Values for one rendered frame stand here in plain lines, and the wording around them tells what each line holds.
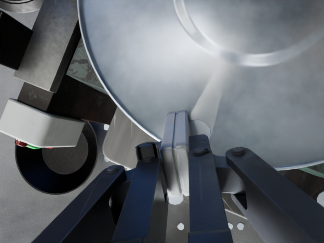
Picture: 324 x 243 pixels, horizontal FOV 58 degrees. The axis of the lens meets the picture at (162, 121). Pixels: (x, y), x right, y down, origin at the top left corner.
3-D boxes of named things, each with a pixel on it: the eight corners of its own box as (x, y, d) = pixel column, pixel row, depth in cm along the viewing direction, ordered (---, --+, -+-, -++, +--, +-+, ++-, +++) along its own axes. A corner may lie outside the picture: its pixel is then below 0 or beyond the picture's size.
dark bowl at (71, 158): (86, 205, 104) (77, 209, 97) (14, 172, 108) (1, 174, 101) (117, 126, 104) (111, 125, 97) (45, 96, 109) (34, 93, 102)
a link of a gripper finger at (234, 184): (189, 173, 14) (254, 164, 13) (188, 135, 18) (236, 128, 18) (194, 200, 14) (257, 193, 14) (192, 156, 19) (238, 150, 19)
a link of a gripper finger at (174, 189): (182, 197, 16) (169, 199, 16) (182, 147, 23) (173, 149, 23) (173, 147, 15) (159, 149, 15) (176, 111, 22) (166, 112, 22)
